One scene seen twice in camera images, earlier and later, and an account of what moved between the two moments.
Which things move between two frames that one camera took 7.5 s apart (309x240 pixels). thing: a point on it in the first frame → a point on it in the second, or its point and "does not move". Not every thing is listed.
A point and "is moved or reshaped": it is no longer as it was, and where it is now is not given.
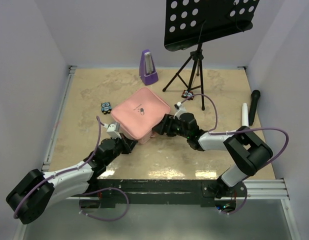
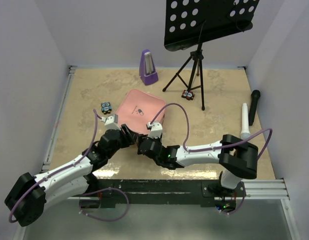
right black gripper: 161,128 → 140,139
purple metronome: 147,69 does not move
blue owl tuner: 106,107 does not move
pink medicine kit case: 139,113 is moved or reshaped
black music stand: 189,23 does not move
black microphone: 255,96 does not move
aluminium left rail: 72,71 does not move
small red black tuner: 186,94 does not move
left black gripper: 128,144 → 130,137
